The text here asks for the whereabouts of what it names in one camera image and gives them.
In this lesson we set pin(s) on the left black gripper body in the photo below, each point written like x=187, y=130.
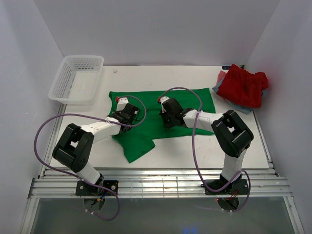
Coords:
x=118, y=113

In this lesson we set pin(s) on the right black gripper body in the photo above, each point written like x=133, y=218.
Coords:
x=168, y=119

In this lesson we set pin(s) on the green t shirt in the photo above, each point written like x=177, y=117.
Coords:
x=139, y=140

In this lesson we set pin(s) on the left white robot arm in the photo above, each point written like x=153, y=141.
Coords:
x=74, y=146

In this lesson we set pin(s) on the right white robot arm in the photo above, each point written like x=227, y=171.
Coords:
x=232, y=134

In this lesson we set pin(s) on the white plastic basket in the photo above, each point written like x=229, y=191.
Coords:
x=77, y=79

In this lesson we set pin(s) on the pink folded cloth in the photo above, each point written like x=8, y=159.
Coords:
x=221, y=76

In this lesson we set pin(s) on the red t shirt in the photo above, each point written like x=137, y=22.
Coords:
x=232, y=90

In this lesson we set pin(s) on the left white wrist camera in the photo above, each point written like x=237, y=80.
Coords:
x=121, y=103

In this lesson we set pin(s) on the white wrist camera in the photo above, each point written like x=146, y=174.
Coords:
x=162, y=99
x=121, y=103

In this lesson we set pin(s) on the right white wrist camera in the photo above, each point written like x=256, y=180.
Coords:
x=162, y=99

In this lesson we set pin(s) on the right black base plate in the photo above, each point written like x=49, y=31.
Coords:
x=239, y=187

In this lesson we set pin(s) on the aluminium rail frame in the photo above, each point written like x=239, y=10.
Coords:
x=172, y=169

